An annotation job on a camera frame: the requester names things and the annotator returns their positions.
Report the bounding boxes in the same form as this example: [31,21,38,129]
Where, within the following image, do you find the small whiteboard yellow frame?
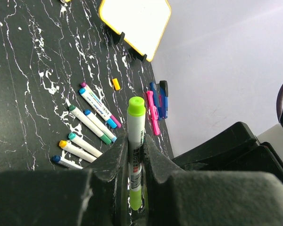
[99,0,172,62]

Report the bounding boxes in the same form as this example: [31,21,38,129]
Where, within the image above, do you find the pink clip tool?
[146,91,160,136]

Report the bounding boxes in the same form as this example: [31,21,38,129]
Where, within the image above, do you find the light blue capped marker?
[84,110,117,143]

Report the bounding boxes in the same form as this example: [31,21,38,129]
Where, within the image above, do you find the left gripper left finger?
[0,133,129,226]

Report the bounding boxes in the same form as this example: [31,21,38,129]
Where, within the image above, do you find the blue capped white marker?
[79,88,117,129]

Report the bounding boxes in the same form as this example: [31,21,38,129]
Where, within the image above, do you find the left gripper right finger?
[142,136,283,226]

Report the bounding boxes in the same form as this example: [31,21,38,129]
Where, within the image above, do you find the teal capped white marker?
[68,132,102,158]

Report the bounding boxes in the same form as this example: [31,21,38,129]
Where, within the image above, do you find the yellow pen cap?
[112,78,121,90]

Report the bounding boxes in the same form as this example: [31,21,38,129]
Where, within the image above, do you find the dark blue capped marker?
[51,155,83,170]

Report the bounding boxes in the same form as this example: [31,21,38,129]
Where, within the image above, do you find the green capped white marker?
[127,97,146,211]

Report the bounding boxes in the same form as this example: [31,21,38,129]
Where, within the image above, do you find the purple capped white marker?
[80,82,122,128]

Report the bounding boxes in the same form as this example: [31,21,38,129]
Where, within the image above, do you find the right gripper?
[173,122,283,183]

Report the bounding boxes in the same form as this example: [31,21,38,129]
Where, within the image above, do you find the dark green capped marker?
[68,105,112,145]

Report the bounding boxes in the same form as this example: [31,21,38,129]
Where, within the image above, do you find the orange capped white marker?
[58,140,96,163]

